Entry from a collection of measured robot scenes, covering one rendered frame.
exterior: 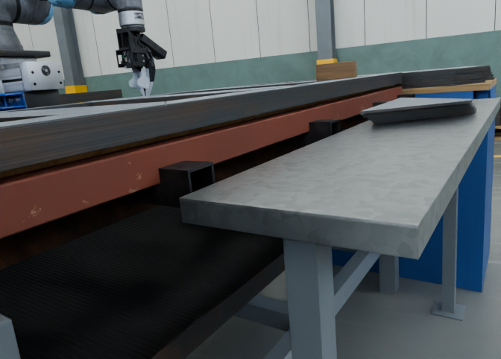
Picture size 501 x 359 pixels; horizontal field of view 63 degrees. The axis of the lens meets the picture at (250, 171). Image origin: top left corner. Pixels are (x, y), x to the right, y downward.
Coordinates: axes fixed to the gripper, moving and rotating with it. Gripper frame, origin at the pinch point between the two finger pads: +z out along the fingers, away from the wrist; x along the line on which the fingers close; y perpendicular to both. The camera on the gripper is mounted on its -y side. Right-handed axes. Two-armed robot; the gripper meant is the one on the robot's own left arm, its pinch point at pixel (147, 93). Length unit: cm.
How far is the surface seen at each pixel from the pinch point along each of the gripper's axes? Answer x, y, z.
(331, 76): 51, -29, 0
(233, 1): -384, -609, -151
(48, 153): 62, 71, 4
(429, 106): 84, -2, 8
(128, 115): 62, 61, 1
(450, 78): 78, -72, 5
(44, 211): 62, 73, 9
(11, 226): 62, 76, 9
